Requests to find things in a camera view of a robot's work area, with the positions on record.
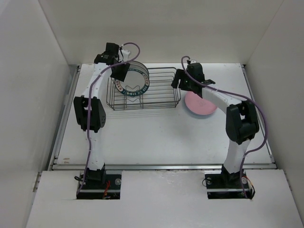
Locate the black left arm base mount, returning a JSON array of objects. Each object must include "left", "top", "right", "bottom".
[{"left": 76, "top": 174, "right": 122, "bottom": 200}]

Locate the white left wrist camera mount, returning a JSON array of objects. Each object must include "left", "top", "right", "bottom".
[{"left": 118, "top": 46, "right": 131, "bottom": 62}]

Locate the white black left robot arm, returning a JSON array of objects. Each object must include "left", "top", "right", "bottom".
[{"left": 73, "top": 43, "right": 135, "bottom": 189}]

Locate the blue plastic plate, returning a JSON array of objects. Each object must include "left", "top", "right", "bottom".
[{"left": 187, "top": 110, "right": 215, "bottom": 119}]

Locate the dark wire dish rack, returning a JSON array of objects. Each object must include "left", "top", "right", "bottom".
[{"left": 106, "top": 67, "right": 181, "bottom": 111}]

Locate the grey rimmed plate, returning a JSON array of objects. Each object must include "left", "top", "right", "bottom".
[{"left": 128, "top": 61, "right": 149, "bottom": 75}]

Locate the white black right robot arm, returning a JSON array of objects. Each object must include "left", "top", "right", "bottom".
[{"left": 171, "top": 63, "right": 259, "bottom": 187}]

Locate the white plate green patterned rim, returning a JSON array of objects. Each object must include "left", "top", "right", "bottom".
[{"left": 114, "top": 68, "right": 150, "bottom": 97}]

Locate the pink plastic plate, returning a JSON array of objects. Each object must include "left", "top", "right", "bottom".
[{"left": 184, "top": 91, "right": 217, "bottom": 115}]

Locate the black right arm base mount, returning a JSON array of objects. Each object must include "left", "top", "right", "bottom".
[{"left": 202, "top": 173, "right": 256, "bottom": 200}]

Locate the aluminium front rail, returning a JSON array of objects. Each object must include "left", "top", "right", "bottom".
[{"left": 49, "top": 163, "right": 277, "bottom": 171}]

